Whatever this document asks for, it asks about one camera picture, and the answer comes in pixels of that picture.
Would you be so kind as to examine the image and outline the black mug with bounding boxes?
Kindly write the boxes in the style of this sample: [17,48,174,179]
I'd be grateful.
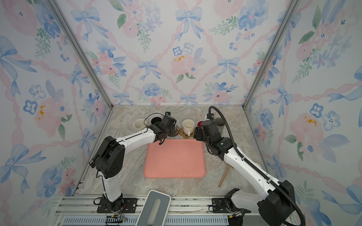
[151,117,162,126]

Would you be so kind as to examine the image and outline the grey mug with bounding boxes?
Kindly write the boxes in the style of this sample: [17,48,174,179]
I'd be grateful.
[215,117,225,135]

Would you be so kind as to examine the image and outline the cream white mug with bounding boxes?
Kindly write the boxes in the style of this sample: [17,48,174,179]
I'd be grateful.
[183,119,195,137]

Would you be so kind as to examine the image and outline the white speckled mug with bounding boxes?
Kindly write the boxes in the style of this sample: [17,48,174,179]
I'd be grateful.
[133,119,147,131]

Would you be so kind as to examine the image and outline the dark brown round coaster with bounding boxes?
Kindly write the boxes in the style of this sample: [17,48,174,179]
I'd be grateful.
[172,125,180,137]

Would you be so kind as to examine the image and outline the pink mug red inside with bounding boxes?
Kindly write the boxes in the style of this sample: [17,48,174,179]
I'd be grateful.
[197,121,204,127]

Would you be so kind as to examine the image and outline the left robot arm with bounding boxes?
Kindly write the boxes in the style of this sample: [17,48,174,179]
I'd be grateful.
[89,115,177,213]

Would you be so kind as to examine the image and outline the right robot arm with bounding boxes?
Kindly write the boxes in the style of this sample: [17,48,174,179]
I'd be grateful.
[194,127,296,226]

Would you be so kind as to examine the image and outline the cork paw coaster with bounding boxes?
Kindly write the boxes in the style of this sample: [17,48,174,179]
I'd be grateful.
[179,130,195,139]

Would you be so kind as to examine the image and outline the wooden mallet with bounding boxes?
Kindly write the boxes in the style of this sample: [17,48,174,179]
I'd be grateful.
[218,165,231,187]

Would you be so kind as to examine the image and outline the pink tray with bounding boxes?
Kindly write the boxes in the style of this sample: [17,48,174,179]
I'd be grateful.
[144,139,206,179]

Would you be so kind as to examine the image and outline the black stapler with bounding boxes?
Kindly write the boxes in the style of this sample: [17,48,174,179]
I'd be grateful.
[89,160,95,168]

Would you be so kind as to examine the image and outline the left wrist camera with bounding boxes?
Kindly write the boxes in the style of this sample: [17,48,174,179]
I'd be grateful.
[161,112,177,127]

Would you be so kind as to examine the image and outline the black corrugated cable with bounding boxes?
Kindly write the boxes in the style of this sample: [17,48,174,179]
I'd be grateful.
[208,105,306,226]

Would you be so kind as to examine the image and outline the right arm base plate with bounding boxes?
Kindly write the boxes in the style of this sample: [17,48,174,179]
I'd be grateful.
[208,198,251,215]

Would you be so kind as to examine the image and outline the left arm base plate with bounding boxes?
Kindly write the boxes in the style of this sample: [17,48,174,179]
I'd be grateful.
[96,197,138,214]

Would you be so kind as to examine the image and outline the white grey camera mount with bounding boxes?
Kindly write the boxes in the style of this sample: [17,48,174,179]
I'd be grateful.
[136,190,171,226]

